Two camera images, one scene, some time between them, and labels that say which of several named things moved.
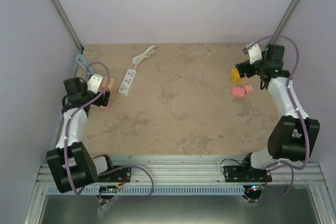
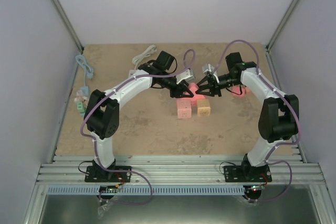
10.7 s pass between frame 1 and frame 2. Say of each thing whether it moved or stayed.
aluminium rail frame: stayed
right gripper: moved
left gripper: moved
